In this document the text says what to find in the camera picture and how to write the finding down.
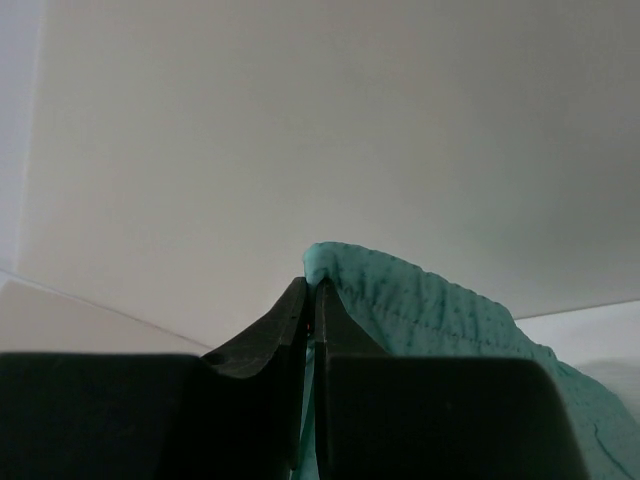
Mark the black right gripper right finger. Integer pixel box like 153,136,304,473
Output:
314,280,588,479

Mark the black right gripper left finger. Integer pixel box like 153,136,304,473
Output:
1,277,307,479

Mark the teal and orange jacket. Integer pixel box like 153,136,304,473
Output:
303,242,639,479

